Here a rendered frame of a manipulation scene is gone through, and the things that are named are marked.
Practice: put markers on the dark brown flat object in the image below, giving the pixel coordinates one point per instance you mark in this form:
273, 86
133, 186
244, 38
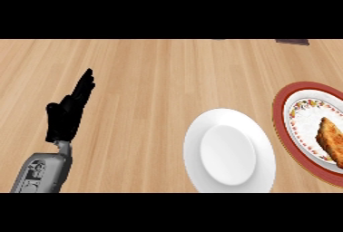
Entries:
292, 41

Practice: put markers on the plain white plate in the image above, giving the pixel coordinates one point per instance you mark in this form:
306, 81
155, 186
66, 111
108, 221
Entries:
227, 151

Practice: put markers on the golden brown croissant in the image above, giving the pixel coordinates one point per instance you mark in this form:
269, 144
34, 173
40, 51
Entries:
332, 140

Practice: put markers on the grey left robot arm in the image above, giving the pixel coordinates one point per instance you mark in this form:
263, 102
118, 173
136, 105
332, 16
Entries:
44, 169

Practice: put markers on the red-rimmed floral plate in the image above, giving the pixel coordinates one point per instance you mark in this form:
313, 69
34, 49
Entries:
307, 117

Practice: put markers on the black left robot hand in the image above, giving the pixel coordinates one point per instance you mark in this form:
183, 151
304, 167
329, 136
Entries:
65, 120

